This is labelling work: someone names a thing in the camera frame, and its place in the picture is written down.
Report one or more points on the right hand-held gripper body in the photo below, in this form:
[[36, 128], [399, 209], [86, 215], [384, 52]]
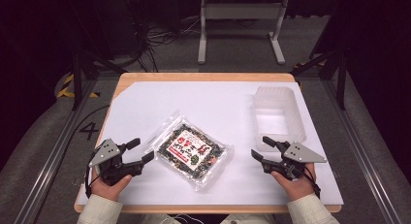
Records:
[[303, 153]]

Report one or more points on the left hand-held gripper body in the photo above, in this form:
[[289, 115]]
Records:
[[105, 153]]

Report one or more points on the translucent plastic container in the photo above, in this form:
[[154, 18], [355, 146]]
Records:
[[278, 120]]

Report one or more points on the clear seaweed snack packet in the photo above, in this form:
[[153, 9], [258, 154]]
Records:
[[192, 151]]

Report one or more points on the person's right hand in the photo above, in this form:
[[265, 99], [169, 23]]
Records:
[[300, 186]]

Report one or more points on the person's left hand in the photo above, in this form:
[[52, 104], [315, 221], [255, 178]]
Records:
[[108, 191]]

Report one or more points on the white sheet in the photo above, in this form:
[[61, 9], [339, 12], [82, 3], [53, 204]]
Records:
[[206, 101]]

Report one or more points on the yellow black hazard tape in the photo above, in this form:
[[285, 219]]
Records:
[[66, 88]]

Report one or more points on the black metal stand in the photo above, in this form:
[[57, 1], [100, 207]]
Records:
[[77, 78], [341, 78]]

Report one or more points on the white metal stand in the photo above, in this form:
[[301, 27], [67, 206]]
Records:
[[242, 11]]

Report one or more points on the aluminium rail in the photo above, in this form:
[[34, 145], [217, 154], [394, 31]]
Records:
[[55, 153], [358, 146]]

